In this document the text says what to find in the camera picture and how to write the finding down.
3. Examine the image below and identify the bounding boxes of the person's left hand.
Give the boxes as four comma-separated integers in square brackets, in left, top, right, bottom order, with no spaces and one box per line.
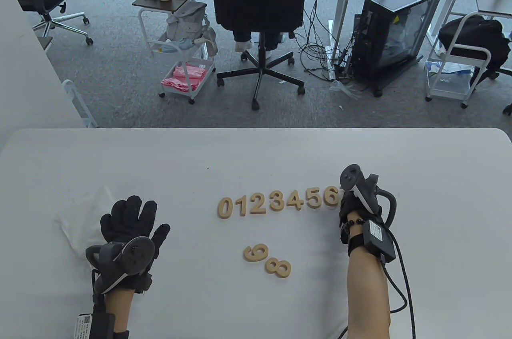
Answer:
[92,195,171,295]

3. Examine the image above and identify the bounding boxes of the person's right hand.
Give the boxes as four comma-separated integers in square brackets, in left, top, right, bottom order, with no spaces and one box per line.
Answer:
[339,190,384,243]

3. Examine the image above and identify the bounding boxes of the single-loop wooden number block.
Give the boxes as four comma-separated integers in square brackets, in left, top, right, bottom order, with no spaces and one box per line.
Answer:
[323,186,340,208]
[244,244,269,263]

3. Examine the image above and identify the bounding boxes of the flat-topped curved wooden number block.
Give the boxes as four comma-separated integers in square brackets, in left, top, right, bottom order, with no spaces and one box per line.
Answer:
[305,188,322,209]

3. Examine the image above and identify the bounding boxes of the white drawstring bag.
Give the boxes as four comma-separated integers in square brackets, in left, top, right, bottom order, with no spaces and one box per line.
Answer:
[55,186,116,273]

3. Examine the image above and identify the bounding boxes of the angular crossed wooden number block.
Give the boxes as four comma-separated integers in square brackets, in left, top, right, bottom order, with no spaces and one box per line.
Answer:
[286,190,304,211]

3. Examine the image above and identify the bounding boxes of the double-curved wooden number block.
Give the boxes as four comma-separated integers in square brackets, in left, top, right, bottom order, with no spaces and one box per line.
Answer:
[269,191,286,213]

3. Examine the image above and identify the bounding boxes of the double-loop wooden number block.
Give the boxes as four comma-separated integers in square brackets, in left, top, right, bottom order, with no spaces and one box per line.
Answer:
[265,258,292,277]

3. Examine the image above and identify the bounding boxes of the curved flat-based wooden number block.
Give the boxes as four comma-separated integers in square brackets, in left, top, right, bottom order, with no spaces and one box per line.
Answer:
[247,193,267,215]

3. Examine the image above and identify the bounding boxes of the oval ring wooden number block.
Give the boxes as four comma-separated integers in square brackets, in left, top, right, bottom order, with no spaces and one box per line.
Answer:
[217,198,234,219]

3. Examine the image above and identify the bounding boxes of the person's right forearm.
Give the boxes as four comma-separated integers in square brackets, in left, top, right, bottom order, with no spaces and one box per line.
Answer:
[346,231,391,339]

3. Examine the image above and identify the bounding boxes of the person's left forearm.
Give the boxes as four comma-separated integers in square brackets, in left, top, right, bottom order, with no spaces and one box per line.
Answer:
[104,290,135,333]

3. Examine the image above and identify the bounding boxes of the black bag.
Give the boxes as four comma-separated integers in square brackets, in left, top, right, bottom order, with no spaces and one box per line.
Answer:
[438,15,512,88]

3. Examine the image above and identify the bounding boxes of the black tracking controller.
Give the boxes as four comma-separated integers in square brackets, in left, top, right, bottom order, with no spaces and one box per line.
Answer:
[340,164,398,231]
[85,236,156,295]

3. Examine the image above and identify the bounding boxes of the black labelled sensor box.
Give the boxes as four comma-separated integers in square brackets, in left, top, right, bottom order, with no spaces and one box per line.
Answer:
[362,220,396,263]
[74,314,116,339]

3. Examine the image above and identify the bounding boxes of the clear plastic wrap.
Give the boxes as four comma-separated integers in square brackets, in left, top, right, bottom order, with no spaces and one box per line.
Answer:
[329,78,362,100]

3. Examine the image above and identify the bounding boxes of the white metal rack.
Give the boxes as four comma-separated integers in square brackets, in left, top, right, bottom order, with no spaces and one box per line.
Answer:
[62,80,99,128]

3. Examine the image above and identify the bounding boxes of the white metal cart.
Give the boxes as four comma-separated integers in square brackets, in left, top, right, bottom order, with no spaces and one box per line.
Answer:
[425,11,493,109]

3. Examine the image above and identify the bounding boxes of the pink folded cloth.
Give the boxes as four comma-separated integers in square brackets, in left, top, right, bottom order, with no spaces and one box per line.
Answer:
[161,65,208,93]

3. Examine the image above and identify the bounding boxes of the clear plastic bags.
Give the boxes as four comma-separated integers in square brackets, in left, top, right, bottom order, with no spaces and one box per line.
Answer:
[425,60,476,90]

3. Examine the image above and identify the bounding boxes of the white partition panel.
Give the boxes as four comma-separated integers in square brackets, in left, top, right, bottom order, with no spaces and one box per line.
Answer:
[0,0,88,146]

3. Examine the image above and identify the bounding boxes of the light blue packet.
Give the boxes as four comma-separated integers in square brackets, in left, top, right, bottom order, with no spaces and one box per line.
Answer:
[157,37,193,54]

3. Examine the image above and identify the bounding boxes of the black computer tower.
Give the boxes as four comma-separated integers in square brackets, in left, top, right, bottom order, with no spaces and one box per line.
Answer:
[351,0,445,98]

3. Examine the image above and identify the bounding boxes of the grey backpack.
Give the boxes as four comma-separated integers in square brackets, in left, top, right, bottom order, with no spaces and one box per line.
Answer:
[166,0,218,56]

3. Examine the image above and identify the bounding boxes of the white rolling cart dark top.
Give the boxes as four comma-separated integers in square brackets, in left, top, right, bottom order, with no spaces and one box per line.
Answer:
[132,0,218,105]

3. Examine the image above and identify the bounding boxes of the dark bead bracelet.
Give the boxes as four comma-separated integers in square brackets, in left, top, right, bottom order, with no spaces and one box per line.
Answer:
[341,216,365,232]

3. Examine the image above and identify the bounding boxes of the black forearm strap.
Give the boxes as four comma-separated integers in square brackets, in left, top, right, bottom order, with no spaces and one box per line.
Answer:
[347,235,375,258]

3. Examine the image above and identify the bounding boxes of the black sensor cable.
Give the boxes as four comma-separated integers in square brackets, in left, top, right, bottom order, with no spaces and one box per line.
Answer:
[340,231,416,339]

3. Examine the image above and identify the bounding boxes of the white cable duct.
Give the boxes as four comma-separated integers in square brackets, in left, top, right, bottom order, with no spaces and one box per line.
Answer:
[325,19,337,82]

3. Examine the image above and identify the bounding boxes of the black cable tangle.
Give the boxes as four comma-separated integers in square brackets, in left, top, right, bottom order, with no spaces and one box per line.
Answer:
[298,0,354,80]

